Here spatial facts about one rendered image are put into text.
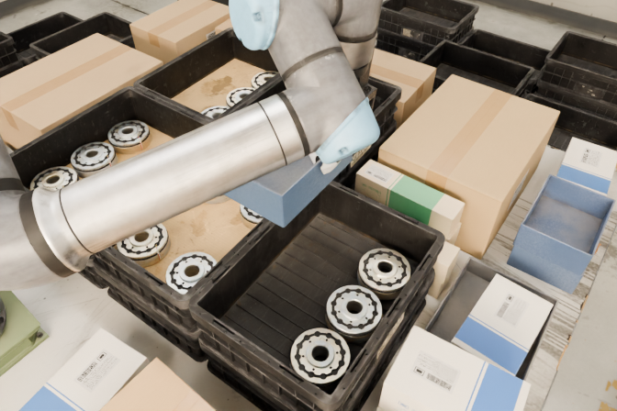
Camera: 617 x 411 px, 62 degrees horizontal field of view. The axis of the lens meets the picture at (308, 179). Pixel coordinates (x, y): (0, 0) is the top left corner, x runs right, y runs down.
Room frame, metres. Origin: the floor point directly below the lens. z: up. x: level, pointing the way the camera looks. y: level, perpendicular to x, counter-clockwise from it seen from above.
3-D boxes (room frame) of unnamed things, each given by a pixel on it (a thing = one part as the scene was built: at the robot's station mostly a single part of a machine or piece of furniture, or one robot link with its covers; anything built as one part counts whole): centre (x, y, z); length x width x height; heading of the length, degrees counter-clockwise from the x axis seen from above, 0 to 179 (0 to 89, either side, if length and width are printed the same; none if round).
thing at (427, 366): (0.37, -0.24, 0.83); 0.20 x 0.12 x 0.09; 58
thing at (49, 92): (1.24, 0.66, 0.80); 0.40 x 0.30 x 0.20; 144
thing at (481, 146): (1.00, -0.41, 0.80); 0.40 x 0.30 x 0.20; 144
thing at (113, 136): (1.03, 0.46, 0.86); 0.10 x 0.10 x 0.01
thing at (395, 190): (0.81, -0.22, 0.85); 0.24 x 0.06 x 0.06; 53
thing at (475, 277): (0.55, -0.37, 0.73); 0.27 x 0.20 x 0.05; 144
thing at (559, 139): (1.54, -0.98, 0.31); 0.40 x 0.30 x 0.34; 53
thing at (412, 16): (2.34, -0.57, 0.37); 0.40 x 0.30 x 0.45; 54
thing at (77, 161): (0.94, 0.52, 0.86); 0.10 x 0.10 x 0.01
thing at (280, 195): (0.65, 0.04, 1.10); 0.20 x 0.15 x 0.07; 144
